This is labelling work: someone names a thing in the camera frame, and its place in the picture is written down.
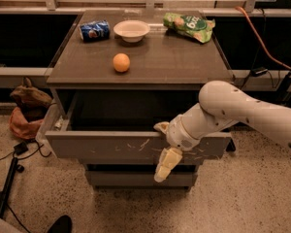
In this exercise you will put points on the black shoe tip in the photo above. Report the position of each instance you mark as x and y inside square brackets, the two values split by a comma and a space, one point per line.
[62, 225]

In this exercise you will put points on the blue soda can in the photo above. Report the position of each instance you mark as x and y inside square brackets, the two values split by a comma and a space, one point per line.
[95, 31]

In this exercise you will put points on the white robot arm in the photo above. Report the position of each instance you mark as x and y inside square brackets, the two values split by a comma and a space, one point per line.
[220, 105]

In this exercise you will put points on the white bowl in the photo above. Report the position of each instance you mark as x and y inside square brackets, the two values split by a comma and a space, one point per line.
[131, 31]

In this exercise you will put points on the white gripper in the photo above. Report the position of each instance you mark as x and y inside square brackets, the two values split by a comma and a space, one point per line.
[180, 134]

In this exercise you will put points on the black power adapter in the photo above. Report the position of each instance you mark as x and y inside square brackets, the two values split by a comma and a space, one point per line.
[20, 148]

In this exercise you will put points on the black floor stand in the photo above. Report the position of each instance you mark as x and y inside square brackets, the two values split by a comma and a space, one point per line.
[5, 192]

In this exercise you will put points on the grey drawer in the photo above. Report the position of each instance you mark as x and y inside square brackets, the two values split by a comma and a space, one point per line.
[104, 178]
[117, 126]

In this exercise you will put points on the brown cloth bag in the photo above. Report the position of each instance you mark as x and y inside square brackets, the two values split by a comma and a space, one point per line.
[32, 101]

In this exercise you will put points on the black wall adapter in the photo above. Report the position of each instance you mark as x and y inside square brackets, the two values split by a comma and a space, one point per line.
[257, 72]

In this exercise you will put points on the black table leg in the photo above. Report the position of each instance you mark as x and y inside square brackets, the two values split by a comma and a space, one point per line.
[231, 146]

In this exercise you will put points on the green chip bag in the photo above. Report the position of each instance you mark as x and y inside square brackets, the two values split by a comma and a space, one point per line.
[190, 26]

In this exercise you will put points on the grey top drawer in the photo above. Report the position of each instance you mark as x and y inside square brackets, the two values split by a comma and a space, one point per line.
[117, 126]

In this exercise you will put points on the grey drawer cabinet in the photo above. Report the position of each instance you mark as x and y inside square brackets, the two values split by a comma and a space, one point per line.
[162, 60]

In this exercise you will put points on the orange fruit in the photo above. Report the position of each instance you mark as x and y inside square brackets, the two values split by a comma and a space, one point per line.
[121, 62]

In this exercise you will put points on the grey bottom drawer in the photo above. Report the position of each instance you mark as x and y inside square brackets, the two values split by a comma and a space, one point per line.
[104, 178]

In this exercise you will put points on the orange cloth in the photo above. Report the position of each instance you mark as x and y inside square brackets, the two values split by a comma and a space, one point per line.
[21, 127]

